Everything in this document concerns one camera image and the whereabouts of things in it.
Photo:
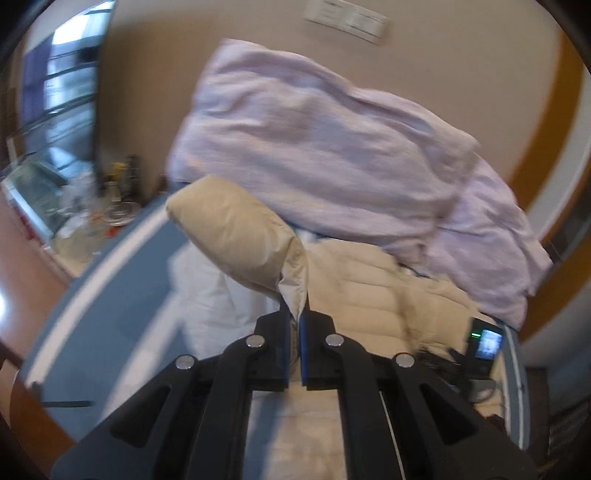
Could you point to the beige down jacket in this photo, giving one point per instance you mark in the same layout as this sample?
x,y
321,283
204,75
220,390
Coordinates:
x,y
369,295

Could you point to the window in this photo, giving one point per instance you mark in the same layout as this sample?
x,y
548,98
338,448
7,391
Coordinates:
x,y
64,78

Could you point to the white wall switch panel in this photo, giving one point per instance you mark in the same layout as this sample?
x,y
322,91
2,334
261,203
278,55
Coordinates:
x,y
346,18

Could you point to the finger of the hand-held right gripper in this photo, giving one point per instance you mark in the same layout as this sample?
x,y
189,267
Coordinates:
x,y
438,361

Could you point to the large pink pillow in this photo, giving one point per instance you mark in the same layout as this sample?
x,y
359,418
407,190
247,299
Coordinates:
x,y
314,138

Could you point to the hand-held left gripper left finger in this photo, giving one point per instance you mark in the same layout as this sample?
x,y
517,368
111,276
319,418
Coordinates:
x,y
286,350

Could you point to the glass bowl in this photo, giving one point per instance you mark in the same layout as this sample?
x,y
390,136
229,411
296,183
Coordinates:
x,y
121,213

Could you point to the dark glass bottle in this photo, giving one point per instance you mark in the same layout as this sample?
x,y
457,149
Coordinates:
x,y
134,177

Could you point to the blue striped bed sheet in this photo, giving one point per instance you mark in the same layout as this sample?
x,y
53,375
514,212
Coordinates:
x,y
120,300

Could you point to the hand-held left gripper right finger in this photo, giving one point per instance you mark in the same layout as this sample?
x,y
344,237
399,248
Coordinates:
x,y
304,350

